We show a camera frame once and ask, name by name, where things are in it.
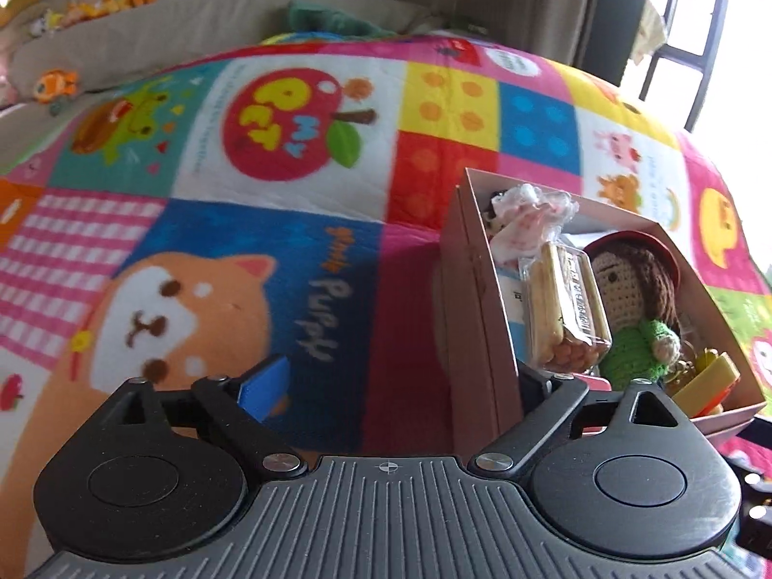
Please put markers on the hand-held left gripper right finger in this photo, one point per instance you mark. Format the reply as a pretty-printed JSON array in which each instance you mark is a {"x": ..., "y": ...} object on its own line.
[{"x": 537, "y": 389}]

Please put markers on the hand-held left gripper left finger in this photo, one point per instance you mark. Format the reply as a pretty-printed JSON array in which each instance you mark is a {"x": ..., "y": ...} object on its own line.
[{"x": 265, "y": 389}]

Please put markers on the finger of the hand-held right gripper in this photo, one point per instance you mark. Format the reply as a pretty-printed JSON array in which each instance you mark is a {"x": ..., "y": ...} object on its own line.
[{"x": 757, "y": 428}]

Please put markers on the pink heart-shaped toy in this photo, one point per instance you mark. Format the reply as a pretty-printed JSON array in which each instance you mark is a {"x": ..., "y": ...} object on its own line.
[{"x": 594, "y": 383}]

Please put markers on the yellow bread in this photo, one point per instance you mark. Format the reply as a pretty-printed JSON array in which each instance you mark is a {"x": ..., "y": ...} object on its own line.
[{"x": 708, "y": 383}]

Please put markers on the biscuit stick packet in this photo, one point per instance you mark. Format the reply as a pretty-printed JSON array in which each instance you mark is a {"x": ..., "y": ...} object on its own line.
[{"x": 561, "y": 313}]

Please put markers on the blue tissue packet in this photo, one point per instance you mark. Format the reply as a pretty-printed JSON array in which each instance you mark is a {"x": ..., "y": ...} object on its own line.
[{"x": 518, "y": 307}]

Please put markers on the pink cardboard box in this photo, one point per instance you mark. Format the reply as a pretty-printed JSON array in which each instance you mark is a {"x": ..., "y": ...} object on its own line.
[{"x": 476, "y": 313}]

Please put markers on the crochet doll with red hat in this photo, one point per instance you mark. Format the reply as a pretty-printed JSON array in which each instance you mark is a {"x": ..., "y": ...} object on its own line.
[{"x": 627, "y": 295}]

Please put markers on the pink item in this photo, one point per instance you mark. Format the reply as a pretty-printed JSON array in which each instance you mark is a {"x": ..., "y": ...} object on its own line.
[{"x": 525, "y": 229}]

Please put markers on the colourful printed blanket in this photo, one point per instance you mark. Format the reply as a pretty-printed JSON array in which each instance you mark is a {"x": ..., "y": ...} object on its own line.
[{"x": 181, "y": 253}]

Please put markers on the beige sofa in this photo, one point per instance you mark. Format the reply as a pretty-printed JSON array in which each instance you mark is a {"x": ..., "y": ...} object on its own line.
[{"x": 181, "y": 30}]

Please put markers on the orange fish plush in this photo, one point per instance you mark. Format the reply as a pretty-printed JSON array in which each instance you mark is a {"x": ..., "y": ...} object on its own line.
[{"x": 55, "y": 85}]

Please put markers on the green cloth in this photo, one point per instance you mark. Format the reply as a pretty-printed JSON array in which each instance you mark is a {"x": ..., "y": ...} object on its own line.
[{"x": 332, "y": 19}]

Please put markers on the hanging pale cloth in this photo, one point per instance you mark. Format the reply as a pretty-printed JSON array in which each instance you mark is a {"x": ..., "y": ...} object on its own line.
[{"x": 650, "y": 24}]

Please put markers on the beige curtain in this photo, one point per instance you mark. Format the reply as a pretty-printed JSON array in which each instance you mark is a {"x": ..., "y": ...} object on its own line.
[{"x": 576, "y": 6}]

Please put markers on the row of plush toys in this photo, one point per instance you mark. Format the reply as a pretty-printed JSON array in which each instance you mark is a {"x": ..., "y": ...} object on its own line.
[{"x": 102, "y": 6}]

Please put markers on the yellow plush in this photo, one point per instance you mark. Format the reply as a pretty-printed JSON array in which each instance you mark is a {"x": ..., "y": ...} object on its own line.
[{"x": 18, "y": 6}]

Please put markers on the black window frame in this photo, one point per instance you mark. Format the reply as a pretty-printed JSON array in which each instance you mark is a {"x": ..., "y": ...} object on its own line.
[{"x": 675, "y": 54}]

